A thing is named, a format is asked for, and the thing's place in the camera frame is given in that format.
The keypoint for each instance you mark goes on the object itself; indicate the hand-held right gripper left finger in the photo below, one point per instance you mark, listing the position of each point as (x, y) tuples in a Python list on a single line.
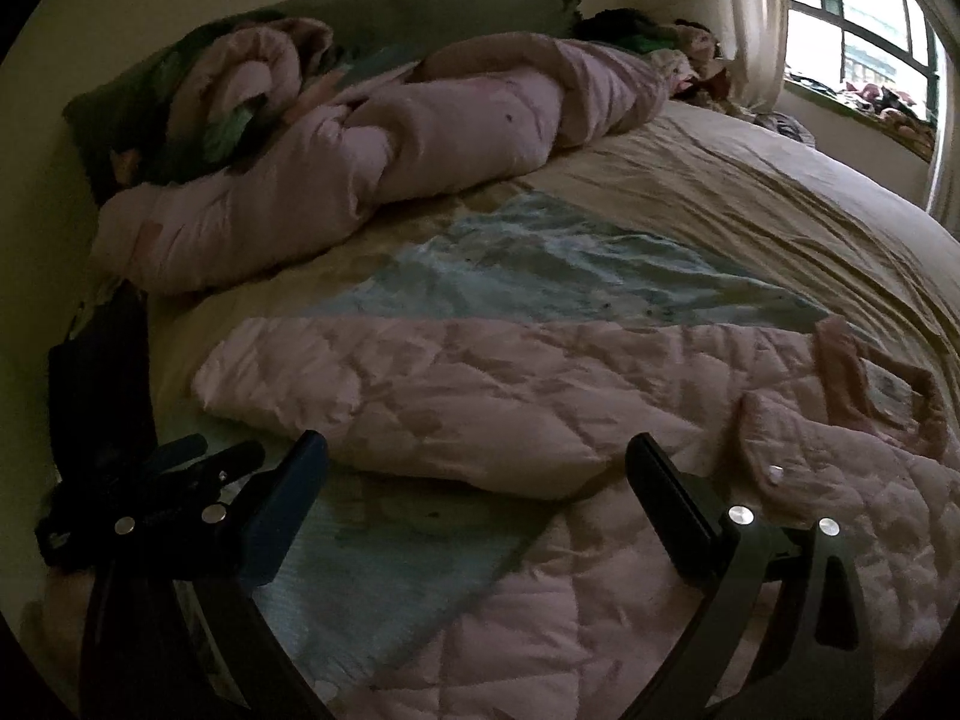
[(289, 499)]

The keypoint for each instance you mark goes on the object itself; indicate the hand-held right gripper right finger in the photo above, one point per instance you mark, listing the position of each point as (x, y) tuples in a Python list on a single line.
[(671, 499)]

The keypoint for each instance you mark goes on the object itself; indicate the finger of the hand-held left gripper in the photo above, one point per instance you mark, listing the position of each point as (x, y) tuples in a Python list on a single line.
[(229, 463), (178, 452)]

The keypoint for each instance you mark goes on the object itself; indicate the pink quilted coat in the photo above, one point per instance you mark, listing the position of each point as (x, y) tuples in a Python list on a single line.
[(525, 405)]

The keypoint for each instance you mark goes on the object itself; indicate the pile of mixed clothes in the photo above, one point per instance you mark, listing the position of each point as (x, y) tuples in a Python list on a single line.
[(660, 41)]

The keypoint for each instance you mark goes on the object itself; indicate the light blue printed sheet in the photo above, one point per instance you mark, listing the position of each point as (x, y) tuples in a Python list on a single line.
[(540, 262)]

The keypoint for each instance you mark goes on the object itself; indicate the green printed pillow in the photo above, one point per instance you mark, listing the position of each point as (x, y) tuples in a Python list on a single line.
[(221, 127)]

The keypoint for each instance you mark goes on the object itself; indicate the bed with beige sheet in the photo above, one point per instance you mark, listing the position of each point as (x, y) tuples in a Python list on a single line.
[(750, 187)]

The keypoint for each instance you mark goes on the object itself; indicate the rolled pink comforter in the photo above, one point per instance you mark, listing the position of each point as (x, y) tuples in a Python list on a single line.
[(420, 135)]

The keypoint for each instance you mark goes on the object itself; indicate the clutter on windowsill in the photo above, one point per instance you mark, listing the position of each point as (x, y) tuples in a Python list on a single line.
[(877, 101)]

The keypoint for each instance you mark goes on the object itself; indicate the green headboard cushion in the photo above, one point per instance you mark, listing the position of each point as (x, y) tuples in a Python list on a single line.
[(360, 15)]

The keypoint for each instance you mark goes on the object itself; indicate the white curtain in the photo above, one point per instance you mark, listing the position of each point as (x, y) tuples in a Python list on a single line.
[(746, 15)]

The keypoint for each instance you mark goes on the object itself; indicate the window with green frame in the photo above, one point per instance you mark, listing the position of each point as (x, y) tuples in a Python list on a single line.
[(862, 7)]

